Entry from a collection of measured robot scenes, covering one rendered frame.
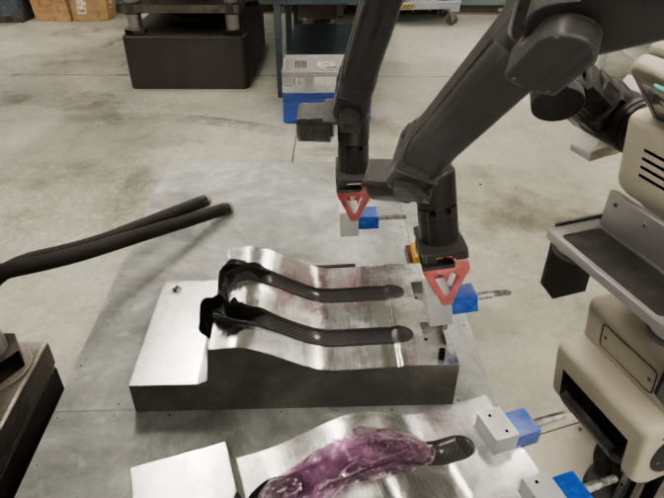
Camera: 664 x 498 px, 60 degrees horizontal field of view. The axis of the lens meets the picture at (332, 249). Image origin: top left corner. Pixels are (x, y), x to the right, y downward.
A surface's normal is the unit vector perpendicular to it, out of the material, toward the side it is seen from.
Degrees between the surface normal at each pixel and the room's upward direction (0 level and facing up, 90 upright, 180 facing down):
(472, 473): 0
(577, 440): 0
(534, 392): 0
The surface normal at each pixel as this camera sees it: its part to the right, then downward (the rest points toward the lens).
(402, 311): 0.00, -0.83
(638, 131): -0.94, 0.29
